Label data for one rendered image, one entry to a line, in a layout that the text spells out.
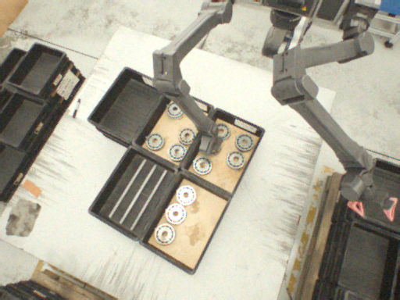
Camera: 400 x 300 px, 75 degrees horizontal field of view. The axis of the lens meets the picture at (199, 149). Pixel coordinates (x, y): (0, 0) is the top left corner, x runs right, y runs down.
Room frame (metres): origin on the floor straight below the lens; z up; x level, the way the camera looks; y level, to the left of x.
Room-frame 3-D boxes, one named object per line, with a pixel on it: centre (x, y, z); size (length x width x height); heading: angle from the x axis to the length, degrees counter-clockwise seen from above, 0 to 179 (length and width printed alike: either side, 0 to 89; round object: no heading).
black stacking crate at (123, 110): (0.78, 0.36, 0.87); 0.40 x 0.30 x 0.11; 143
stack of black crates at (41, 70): (1.42, 1.13, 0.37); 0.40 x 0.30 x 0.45; 149
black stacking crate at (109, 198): (0.28, 0.36, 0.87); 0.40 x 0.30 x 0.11; 143
